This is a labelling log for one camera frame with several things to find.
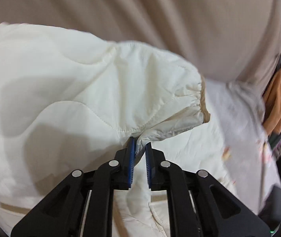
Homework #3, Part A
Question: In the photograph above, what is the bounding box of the cream quilted jacket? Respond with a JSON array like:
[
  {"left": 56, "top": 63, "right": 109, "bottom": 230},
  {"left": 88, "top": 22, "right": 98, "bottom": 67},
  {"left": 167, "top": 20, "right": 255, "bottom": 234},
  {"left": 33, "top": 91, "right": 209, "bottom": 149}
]
[{"left": 0, "top": 24, "right": 236, "bottom": 236}]

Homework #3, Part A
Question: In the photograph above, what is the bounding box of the light grey printed bed blanket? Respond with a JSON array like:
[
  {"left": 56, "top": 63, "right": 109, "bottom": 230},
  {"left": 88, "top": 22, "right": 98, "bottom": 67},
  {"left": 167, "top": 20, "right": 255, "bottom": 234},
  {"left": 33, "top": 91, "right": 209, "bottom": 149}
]
[{"left": 205, "top": 79, "right": 281, "bottom": 213}]

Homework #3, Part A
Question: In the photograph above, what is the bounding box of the orange cloth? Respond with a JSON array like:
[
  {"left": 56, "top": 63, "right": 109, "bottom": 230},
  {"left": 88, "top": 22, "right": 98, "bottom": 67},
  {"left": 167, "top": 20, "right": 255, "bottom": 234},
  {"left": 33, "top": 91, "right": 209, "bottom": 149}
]
[{"left": 262, "top": 69, "right": 281, "bottom": 135}]

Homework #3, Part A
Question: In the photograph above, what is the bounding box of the beige curtain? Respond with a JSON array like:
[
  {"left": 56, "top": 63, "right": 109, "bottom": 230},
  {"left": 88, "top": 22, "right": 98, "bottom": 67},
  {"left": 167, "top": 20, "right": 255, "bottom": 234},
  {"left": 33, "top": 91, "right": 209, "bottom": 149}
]
[{"left": 0, "top": 0, "right": 281, "bottom": 85}]

